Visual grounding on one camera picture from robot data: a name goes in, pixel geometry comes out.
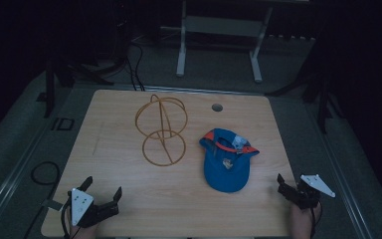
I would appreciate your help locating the white metal stand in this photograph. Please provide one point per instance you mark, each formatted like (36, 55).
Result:
(221, 40)

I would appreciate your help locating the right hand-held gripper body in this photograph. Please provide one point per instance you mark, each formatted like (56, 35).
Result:
(309, 192)

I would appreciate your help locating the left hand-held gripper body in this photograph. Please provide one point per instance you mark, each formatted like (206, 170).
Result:
(81, 203)

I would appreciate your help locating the person's right hand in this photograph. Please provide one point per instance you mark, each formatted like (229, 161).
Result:
(302, 221)

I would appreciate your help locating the black tripod stand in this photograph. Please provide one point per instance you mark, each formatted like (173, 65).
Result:
(322, 99)
(50, 88)

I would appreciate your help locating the person's left hand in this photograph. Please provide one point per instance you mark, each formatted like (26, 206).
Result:
(84, 231)

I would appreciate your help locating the blue and orange cap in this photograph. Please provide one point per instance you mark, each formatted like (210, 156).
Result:
(227, 161)

